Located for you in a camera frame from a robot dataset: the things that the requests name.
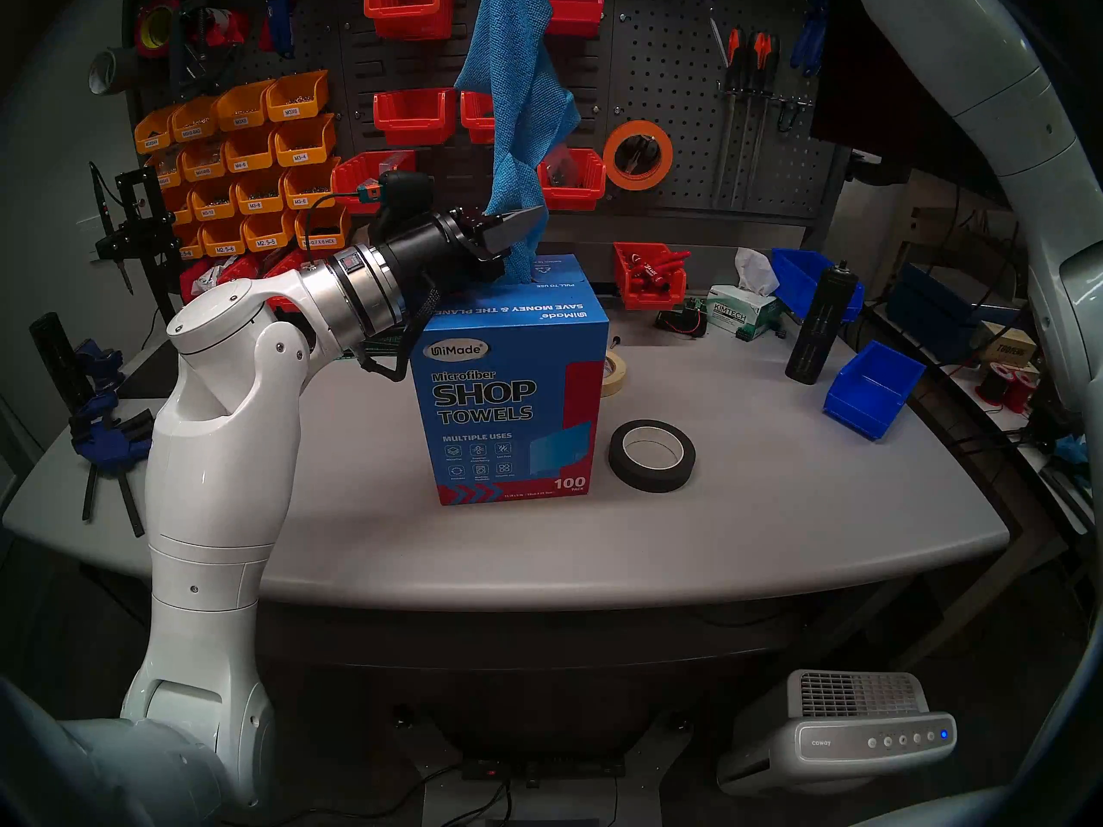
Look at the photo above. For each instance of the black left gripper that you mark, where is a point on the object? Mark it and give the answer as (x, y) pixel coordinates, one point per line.
(431, 252)

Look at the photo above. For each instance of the blue microfiber shop towel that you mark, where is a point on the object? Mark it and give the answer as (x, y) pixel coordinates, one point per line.
(517, 84)

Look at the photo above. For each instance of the blue shop towels box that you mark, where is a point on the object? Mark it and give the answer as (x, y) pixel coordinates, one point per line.
(508, 403)

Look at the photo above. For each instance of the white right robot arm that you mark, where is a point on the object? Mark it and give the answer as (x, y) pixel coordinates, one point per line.
(974, 50)

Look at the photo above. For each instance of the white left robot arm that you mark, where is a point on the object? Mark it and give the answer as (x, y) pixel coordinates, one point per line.
(224, 455)

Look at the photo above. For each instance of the red plastic storage bin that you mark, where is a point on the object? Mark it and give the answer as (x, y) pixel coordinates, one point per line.
(414, 132)
(582, 196)
(582, 15)
(405, 24)
(476, 115)
(349, 179)

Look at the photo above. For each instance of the clear plastic parts bag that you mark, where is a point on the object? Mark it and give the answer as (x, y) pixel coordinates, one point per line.
(570, 169)

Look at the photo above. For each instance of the red bin with red markers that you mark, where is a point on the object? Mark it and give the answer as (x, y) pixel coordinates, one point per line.
(646, 295)

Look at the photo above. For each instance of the orange tape roll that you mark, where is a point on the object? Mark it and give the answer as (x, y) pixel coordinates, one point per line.
(638, 127)

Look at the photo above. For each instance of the green cutting mat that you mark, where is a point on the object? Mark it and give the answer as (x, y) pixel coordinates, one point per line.
(388, 345)

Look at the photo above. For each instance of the beige masking tape roll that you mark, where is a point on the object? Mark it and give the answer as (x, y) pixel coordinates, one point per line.
(617, 377)

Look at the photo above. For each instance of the orange small parts bin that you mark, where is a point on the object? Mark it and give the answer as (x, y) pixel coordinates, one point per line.
(190, 246)
(239, 115)
(211, 205)
(302, 149)
(169, 172)
(202, 166)
(177, 209)
(293, 106)
(222, 241)
(257, 198)
(323, 229)
(306, 192)
(194, 126)
(267, 235)
(248, 158)
(153, 138)

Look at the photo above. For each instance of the black pegboard panel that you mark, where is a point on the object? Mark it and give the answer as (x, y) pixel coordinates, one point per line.
(672, 76)

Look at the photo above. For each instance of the red plastic parts bin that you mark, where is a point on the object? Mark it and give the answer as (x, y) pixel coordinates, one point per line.
(284, 261)
(188, 274)
(246, 270)

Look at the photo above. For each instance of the Kimtech tissue box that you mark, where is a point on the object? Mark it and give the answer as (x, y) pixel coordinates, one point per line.
(741, 317)

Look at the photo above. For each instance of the black tape roll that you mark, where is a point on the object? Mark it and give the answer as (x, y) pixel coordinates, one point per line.
(622, 468)

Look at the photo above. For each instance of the blue plastic storage bin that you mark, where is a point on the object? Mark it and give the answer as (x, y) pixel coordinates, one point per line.
(793, 278)

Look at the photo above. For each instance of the blue hanging clamp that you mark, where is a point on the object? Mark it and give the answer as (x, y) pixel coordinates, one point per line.
(281, 24)

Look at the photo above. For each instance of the black cylindrical bottle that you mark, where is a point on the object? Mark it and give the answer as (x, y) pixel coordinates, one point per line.
(814, 334)

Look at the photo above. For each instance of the black metal stand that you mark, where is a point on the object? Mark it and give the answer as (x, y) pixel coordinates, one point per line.
(142, 231)

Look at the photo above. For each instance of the bright blue plastic bin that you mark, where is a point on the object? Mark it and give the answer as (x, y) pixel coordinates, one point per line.
(862, 412)

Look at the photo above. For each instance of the red yellow tape roll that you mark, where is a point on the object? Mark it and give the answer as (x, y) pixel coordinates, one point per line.
(143, 37)

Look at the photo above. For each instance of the dark blue storage bin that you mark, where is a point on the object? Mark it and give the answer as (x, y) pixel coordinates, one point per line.
(931, 313)

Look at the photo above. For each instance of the blue black bar clamp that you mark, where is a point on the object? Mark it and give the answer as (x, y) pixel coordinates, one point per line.
(99, 369)
(112, 442)

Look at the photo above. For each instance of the black cylinder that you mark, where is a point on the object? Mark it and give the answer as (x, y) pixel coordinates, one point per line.
(53, 356)

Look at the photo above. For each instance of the cardboard box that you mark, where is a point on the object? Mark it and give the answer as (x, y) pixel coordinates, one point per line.
(1008, 349)

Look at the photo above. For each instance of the black power strip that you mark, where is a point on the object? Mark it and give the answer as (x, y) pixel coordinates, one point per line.
(551, 769)

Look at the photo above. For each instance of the white air purifier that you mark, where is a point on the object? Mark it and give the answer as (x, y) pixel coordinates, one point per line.
(844, 739)

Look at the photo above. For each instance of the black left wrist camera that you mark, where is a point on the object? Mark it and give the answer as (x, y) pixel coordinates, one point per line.
(405, 198)

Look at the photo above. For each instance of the grey duct tape roll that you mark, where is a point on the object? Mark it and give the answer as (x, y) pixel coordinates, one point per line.
(119, 69)

